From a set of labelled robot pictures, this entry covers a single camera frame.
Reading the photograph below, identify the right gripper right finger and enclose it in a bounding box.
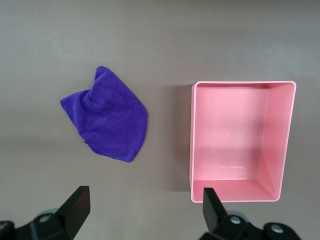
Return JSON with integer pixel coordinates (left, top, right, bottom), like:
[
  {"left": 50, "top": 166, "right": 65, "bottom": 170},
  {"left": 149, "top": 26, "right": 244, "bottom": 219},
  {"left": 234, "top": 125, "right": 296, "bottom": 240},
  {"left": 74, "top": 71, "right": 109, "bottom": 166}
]
[{"left": 199, "top": 187, "right": 301, "bottom": 240}]

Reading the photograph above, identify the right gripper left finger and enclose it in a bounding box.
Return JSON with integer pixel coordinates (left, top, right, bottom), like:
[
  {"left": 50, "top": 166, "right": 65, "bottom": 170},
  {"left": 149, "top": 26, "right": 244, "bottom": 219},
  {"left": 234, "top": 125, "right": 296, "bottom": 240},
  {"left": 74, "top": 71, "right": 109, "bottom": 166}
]
[{"left": 0, "top": 185, "right": 91, "bottom": 240}]

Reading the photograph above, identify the purple cloth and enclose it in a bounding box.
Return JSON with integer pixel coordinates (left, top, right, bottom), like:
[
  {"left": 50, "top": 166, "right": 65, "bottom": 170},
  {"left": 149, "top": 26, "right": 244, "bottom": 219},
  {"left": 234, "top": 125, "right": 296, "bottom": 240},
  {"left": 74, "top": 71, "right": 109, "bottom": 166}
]
[{"left": 59, "top": 65, "right": 149, "bottom": 164}]

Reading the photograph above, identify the pink plastic box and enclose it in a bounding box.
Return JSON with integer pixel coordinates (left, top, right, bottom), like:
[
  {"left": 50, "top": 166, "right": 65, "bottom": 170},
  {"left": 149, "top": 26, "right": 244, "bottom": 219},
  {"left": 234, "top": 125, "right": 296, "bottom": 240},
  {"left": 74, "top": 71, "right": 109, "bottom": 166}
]
[{"left": 190, "top": 80, "right": 298, "bottom": 203}]

